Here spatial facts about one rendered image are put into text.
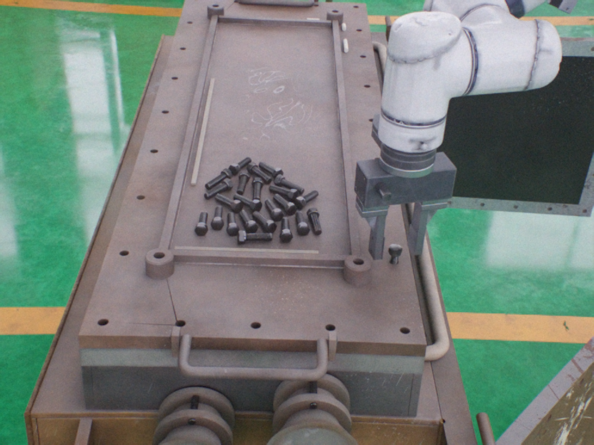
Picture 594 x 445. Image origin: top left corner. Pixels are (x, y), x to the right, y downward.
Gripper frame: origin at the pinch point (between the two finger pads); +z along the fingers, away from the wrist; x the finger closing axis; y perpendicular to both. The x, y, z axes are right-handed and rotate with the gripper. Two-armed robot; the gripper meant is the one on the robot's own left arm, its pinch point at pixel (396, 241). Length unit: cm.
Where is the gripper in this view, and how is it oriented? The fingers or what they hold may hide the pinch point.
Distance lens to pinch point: 126.1
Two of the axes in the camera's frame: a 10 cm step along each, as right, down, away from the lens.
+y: 2.6, 5.4, -8.0
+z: -0.4, 8.3, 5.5
